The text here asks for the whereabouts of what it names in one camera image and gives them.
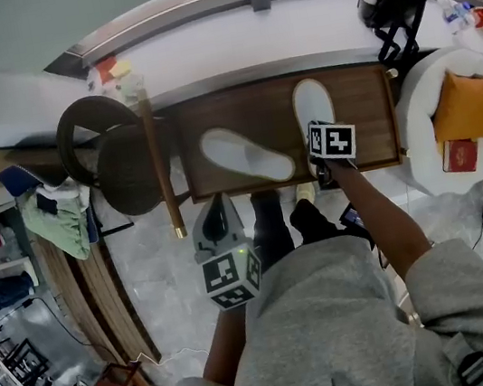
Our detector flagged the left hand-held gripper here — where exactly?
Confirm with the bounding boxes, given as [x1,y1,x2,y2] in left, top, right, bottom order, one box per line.
[184,187,269,316]

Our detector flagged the red book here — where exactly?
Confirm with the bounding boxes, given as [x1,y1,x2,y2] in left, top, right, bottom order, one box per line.
[438,135,483,177]

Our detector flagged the pale green packet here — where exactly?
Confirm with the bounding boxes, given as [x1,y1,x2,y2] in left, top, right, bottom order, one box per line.
[116,73,148,103]

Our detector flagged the clear bottle blue label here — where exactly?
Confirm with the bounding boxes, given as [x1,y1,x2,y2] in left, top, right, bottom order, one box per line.
[457,0,478,22]
[440,0,464,27]

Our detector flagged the person's leg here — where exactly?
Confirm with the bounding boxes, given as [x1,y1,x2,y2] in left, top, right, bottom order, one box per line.
[244,187,298,273]
[286,191,355,249]

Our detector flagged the wooden tray table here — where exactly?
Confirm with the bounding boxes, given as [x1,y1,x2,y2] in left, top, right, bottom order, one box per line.
[134,45,421,244]

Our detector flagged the white floor cable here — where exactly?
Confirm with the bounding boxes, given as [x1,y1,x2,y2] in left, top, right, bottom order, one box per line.
[128,340,211,372]

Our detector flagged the black metal rack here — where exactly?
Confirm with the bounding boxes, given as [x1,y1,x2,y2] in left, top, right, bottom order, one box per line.
[0,312,54,386]

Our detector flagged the orange cushion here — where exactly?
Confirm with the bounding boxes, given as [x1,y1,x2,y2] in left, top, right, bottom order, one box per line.
[424,66,483,147]

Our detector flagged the black backpack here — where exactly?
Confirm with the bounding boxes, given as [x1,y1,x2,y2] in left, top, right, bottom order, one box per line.
[355,0,447,70]

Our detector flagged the brown wooden planks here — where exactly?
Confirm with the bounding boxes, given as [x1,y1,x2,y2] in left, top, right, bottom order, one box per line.
[30,213,163,380]

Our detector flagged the person's right leg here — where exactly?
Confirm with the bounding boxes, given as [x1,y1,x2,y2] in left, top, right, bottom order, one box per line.
[286,191,355,249]

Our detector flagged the pale green cloth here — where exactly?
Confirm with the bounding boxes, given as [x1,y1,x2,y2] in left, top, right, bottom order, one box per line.
[15,178,102,269]

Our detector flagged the yellow paper pad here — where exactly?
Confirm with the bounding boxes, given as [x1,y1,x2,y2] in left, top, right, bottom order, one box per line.
[108,60,134,79]

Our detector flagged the person's left leg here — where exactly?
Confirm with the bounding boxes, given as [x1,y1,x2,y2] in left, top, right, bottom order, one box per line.
[244,187,298,273]

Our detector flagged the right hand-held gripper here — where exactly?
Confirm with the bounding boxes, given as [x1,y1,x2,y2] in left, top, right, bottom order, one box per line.
[301,114,365,189]

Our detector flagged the person's right beige shoe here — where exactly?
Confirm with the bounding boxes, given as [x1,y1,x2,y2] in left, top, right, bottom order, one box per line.
[293,180,319,206]

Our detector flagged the black strap buckle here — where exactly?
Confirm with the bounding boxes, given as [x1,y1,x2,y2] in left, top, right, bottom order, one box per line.
[454,351,483,386]

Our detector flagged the white window ledge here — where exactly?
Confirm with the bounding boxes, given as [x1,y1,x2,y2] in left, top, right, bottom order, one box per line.
[76,0,483,126]

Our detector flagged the white armchair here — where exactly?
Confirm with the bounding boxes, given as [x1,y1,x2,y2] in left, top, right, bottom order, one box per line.
[385,40,483,202]

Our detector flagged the black floor cable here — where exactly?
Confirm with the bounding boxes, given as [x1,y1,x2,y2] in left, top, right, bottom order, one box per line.
[15,287,109,366]

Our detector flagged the person's left forearm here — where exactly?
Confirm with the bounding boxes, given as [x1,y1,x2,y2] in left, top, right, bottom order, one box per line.
[191,303,260,386]

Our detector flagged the person's right forearm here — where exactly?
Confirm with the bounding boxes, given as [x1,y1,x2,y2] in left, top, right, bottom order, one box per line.
[330,148,438,289]

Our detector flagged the red paper pad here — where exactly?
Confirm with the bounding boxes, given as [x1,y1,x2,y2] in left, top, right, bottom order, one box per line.
[94,55,121,85]

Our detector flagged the dark round wicker chair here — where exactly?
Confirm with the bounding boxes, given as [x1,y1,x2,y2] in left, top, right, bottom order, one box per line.
[50,85,176,229]

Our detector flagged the white slipper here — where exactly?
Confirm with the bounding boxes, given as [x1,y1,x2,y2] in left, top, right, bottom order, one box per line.
[197,115,298,196]
[289,75,346,181]

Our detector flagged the person's grey sweatshirt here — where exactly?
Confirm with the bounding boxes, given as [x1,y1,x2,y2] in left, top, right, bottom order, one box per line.
[137,211,483,386]

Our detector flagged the black adapter box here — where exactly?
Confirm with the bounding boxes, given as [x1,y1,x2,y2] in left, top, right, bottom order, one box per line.
[337,202,376,253]

